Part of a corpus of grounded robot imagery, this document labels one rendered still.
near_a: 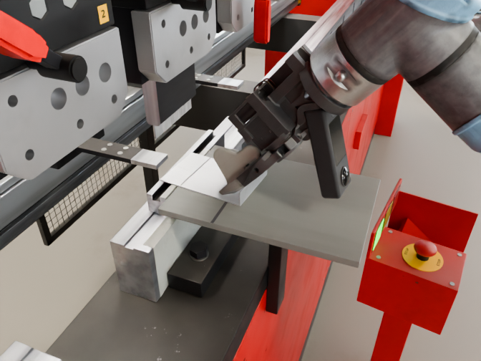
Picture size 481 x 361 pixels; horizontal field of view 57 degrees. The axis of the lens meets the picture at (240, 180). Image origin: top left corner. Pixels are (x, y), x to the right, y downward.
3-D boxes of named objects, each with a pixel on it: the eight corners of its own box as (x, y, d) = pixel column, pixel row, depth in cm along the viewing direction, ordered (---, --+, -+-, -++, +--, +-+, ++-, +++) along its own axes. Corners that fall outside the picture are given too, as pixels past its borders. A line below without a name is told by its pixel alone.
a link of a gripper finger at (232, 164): (197, 167, 60) (243, 123, 56) (227, 198, 61) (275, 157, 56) (188, 175, 58) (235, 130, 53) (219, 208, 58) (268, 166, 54)
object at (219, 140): (167, 215, 62) (164, 198, 60) (148, 210, 63) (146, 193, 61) (225, 147, 77) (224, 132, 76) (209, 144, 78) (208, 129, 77)
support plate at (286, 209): (358, 268, 51) (359, 262, 50) (158, 214, 59) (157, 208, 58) (379, 184, 65) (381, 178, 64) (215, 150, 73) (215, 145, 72)
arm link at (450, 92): (537, 79, 47) (470, 3, 46) (560, 126, 39) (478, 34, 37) (469, 123, 52) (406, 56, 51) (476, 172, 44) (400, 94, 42)
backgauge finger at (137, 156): (142, 192, 64) (137, 162, 61) (3, 156, 72) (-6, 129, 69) (181, 152, 73) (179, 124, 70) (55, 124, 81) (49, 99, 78)
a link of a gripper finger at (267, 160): (243, 167, 59) (290, 126, 54) (251, 177, 59) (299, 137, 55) (231, 181, 54) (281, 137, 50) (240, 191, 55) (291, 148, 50)
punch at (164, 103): (162, 140, 57) (154, 69, 52) (148, 137, 58) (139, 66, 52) (197, 109, 65) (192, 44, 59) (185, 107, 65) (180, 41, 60)
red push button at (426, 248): (430, 270, 80) (435, 256, 78) (408, 262, 82) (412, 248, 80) (434, 256, 83) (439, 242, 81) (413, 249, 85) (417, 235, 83)
